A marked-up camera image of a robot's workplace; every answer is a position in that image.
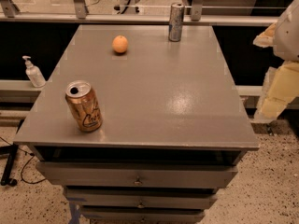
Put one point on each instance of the bottom grey drawer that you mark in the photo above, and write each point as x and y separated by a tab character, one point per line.
142	215

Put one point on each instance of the grey drawer cabinet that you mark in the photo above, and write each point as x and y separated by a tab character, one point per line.
161	102

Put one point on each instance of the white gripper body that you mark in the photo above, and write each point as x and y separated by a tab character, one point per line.
289	34

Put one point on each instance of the top grey drawer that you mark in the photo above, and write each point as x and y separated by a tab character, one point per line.
137	175

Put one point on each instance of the metal railing frame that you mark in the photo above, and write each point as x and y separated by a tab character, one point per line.
204	12

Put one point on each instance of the white pump bottle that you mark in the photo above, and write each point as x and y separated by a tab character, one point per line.
34	73

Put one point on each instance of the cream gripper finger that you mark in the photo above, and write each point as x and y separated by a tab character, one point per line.
280	87
266	38

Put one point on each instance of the gold soda can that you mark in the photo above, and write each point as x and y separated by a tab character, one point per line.
83	104

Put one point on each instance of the grey drawer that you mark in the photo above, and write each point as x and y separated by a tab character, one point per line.
137	175
140	198
142	215

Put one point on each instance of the black stand leg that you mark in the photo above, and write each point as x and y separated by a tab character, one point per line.
10	150

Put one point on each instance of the orange fruit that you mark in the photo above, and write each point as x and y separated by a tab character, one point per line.
120	44

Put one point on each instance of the tall silver can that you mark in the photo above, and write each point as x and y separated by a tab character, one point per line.
176	21

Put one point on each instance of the middle grey drawer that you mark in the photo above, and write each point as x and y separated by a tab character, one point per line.
140	198

